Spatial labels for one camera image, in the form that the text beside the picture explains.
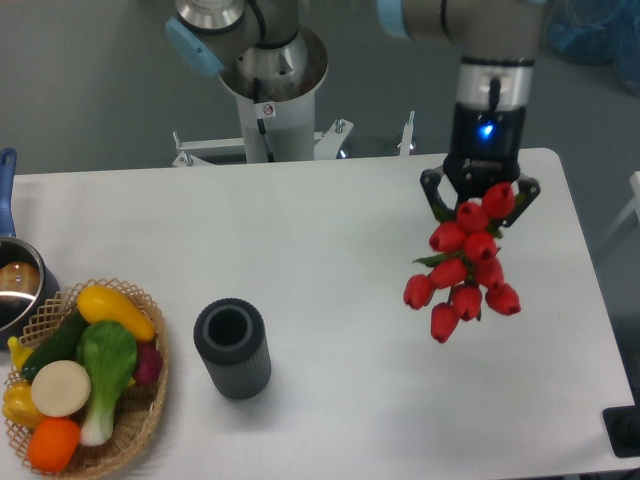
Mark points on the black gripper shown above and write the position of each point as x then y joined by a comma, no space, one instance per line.
483,152

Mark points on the red tulip bouquet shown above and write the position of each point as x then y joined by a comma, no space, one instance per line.
465,263

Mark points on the dark grey ribbed vase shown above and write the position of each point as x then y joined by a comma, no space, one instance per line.
230,337

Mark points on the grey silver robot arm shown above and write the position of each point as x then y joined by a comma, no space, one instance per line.
499,40

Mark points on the blue plastic bag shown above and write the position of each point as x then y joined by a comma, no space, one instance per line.
597,32

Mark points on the black device at edge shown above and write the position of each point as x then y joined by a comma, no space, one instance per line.
622,426

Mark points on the purple red radish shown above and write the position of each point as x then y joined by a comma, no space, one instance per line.
149,364

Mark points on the yellow squash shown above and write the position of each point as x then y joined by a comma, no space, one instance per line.
97,303

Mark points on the green bok choy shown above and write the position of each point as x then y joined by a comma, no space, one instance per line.
108,353

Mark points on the woven wicker basket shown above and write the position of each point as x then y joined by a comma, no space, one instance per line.
137,412

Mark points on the dark green cucumber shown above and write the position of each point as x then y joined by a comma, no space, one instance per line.
60,345

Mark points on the small yellow banana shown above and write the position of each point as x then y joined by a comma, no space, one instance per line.
19,353

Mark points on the orange fruit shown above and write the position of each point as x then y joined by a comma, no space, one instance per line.
53,444

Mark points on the yellow bell pepper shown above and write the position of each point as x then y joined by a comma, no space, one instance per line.
19,407

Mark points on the white furniture frame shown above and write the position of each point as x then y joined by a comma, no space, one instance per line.
622,225

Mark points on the white metal base frame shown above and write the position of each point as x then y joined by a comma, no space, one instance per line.
327,145

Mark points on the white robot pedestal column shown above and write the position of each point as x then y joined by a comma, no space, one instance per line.
275,93

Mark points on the blue handled saucepan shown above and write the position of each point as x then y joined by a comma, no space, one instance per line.
26,281

